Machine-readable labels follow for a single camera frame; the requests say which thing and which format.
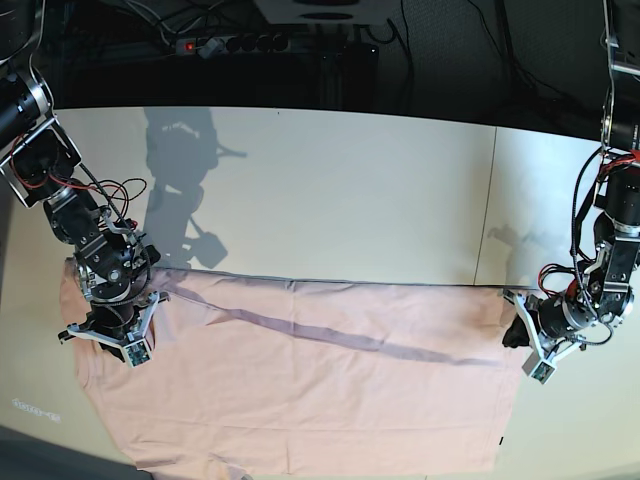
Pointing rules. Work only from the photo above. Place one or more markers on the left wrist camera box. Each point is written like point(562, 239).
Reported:
point(538, 368)

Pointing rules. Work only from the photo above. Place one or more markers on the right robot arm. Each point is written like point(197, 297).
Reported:
point(113, 260)

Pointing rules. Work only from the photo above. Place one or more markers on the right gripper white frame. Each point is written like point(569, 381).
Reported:
point(115, 326)

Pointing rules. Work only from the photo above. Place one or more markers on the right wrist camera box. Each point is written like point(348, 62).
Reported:
point(136, 353)

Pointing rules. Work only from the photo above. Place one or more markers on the pink T-shirt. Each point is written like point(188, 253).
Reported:
point(267, 377)

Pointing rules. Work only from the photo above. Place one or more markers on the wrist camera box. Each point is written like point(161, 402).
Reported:
point(538, 368)
point(136, 353)

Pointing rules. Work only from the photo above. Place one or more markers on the black power strip red switch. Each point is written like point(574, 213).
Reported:
point(251, 44)

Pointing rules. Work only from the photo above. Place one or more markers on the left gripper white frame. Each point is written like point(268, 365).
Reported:
point(550, 327)

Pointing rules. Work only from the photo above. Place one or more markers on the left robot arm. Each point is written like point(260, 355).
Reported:
point(604, 230)

